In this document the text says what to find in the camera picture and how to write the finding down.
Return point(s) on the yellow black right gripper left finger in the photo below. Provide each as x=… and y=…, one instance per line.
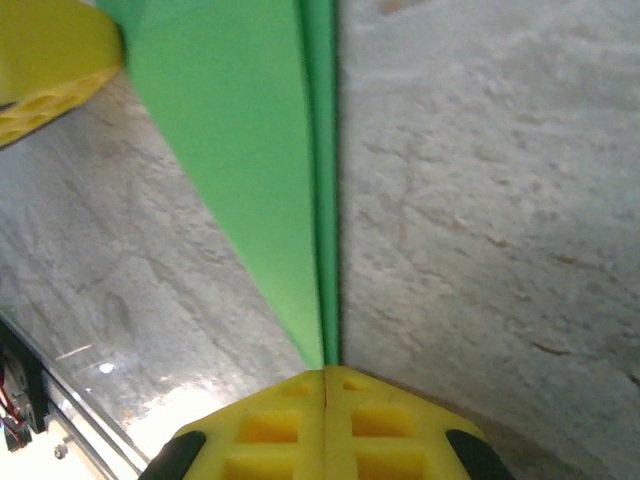
x=270, y=440

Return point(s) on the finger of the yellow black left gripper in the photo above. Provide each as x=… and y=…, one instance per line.
x=50, y=55

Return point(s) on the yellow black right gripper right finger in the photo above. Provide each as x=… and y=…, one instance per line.
x=390, y=440

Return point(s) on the green paper sheet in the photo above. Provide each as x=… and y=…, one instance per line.
x=240, y=125

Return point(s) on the aluminium mounting rail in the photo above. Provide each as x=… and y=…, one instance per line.
x=85, y=440

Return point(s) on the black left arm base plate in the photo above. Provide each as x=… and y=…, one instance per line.
x=27, y=380

